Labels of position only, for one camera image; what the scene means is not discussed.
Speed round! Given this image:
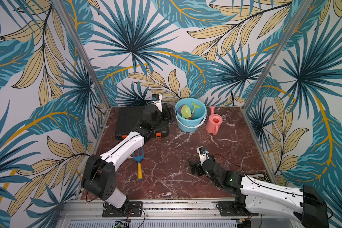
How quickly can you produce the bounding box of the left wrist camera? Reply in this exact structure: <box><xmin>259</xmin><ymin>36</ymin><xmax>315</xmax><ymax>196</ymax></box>
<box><xmin>151</xmin><ymin>94</ymin><xmax>162</xmax><ymax>113</ymax></box>

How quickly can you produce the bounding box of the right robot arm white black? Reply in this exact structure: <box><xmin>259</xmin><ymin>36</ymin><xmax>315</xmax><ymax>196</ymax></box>
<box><xmin>188</xmin><ymin>155</ymin><xmax>331</xmax><ymax>228</ymax></box>

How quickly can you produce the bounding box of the pink toy watering can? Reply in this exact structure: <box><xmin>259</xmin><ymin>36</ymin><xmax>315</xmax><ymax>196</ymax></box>
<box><xmin>206</xmin><ymin>107</ymin><xmax>223</xmax><ymax>135</ymax></box>

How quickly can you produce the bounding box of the small circuit board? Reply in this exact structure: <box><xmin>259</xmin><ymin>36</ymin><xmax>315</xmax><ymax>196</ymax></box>
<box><xmin>250</xmin><ymin>173</ymin><xmax>271</xmax><ymax>183</ymax></box>

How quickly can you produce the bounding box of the light blue plastic bucket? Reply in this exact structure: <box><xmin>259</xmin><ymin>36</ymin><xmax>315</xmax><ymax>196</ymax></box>
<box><xmin>175</xmin><ymin>98</ymin><xmax>207</xmax><ymax>133</ymax></box>

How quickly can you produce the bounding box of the black plastic tool case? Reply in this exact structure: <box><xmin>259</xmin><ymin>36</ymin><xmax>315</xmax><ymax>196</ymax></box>
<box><xmin>115</xmin><ymin>104</ymin><xmax>169</xmax><ymax>140</ymax></box>

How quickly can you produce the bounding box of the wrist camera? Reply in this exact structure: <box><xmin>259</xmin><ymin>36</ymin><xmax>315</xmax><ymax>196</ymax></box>
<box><xmin>151</xmin><ymin>94</ymin><xmax>162</xmax><ymax>113</ymax></box>
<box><xmin>197</xmin><ymin>146</ymin><xmax>209</xmax><ymax>164</ymax></box>

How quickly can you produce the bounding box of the aluminium corner post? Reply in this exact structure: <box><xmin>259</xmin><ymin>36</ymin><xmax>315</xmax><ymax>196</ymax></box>
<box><xmin>241</xmin><ymin>1</ymin><xmax>313</xmax><ymax>112</ymax></box>
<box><xmin>53</xmin><ymin>0</ymin><xmax>111</xmax><ymax>111</ymax></box>

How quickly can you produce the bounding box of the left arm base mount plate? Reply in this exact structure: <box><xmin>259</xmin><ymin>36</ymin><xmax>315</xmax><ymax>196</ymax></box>
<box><xmin>102</xmin><ymin>201</ymin><xmax>144</xmax><ymax>218</ymax></box>

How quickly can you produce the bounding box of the left aluminium corner post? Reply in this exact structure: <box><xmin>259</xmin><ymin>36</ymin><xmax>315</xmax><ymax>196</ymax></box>
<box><xmin>53</xmin><ymin>0</ymin><xmax>111</xmax><ymax>111</ymax></box>

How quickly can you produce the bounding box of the purple toy scoop pink handle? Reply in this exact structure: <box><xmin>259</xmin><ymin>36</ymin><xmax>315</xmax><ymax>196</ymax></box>
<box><xmin>178</xmin><ymin>105</ymin><xmax>184</xmax><ymax>116</ymax></box>

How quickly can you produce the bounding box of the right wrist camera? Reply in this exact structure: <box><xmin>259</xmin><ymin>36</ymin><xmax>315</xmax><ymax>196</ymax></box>
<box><xmin>197</xmin><ymin>146</ymin><xmax>209</xmax><ymax>164</ymax></box>

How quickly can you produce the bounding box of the green toy shovel wooden handle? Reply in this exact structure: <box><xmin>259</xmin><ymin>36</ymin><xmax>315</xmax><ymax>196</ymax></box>
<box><xmin>180</xmin><ymin>104</ymin><xmax>192</xmax><ymax>119</ymax></box>

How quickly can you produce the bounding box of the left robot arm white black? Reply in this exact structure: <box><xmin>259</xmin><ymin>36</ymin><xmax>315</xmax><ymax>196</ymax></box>
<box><xmin>81</xmin><ymin>102</ymin><xmax>177</xmax><ymax>211</ymax></box>

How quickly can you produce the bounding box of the green toy rake wooden handle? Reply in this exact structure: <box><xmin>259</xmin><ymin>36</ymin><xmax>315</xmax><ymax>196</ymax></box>
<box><xmin>191</xmin><ymin>102</ymin><xmax>200</xmax><ymax>119</ymax></box>

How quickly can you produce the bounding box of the blue toy fork yellow handle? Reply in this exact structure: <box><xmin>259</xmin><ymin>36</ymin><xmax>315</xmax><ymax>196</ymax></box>
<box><xmin>133</xmin><ymin>147</ymin><xmax>144</xmax><ymax>181</ymax></box>

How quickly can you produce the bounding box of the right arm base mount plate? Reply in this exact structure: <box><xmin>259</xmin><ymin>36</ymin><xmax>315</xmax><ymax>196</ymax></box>
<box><xmin>216</xmin><ymin>201</ymin><xmax>259</xmax><ymax>218</ymax></box>

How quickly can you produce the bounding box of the aluminium front rail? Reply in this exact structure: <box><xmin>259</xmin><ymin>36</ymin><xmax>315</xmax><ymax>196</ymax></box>
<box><xmin>56</xmin><ymin>198</ymin><xmax>302</xmax><ymax>228</ymax></box>

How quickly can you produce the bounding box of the right aluminium corner post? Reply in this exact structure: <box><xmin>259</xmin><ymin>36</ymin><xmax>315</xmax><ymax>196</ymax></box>
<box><xmin>241</xmin><ymin>1</ymin><xmax>313</xmax><ymax>112</ymax></box>

